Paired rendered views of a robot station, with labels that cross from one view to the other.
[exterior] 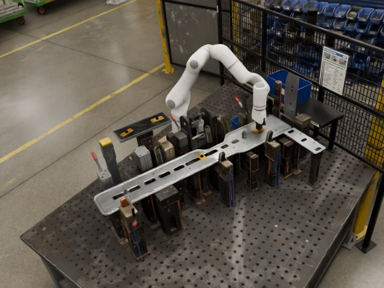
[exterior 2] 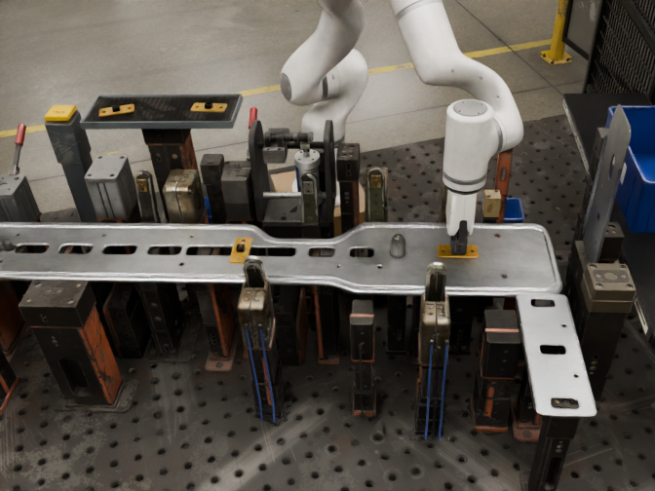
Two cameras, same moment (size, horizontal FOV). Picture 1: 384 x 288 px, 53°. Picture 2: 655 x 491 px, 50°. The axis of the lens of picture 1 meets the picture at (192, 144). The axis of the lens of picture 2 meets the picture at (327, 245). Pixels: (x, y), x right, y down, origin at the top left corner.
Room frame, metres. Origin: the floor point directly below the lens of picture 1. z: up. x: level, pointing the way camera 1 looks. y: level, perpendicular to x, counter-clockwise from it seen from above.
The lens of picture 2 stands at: (1.04, -0.89, 1.98)
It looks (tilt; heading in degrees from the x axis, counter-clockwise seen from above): 40 degrees down; 35
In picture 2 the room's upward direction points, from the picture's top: 4 degrees counter-clockwise
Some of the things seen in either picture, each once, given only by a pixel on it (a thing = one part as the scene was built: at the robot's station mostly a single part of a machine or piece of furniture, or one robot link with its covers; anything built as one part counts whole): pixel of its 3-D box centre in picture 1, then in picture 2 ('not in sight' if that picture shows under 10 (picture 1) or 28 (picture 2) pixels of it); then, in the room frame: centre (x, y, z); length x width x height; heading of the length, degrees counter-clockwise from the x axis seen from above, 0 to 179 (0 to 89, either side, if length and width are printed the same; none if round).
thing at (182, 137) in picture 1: (183, 156); (248, 233); (2.05, 0.07, 0.89); 0.13 x 0.11 x 0.38; 28
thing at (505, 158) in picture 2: not in sight; (496, 226); (2.30, -0.48, 0.95); 0.03 x 0.01 x 0.50; 118
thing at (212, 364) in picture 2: (193, 180); (215, 301); (1.85, 0.02, 0.84); 0.17 x 0.06 x 0.29; 28
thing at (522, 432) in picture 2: (295, 153); (535, 376); (2.01, -0.69, 0.84); 0.11 x 0.06 x 0.29; 28
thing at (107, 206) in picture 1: (199, 159); (231, 254); (1.88, -0.04, 1.00); 1.38 x 0.22 x 0.02; 118
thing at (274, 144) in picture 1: (272, 163); (430, 367); (1.90, -0.51, 0.87); 0.12 x 0.09 x 0.35; 28
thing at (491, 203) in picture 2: not in sight; (484, 256); (2.26, -0.47, 0.88); 0.04 x 0.04 x 0.36; 28
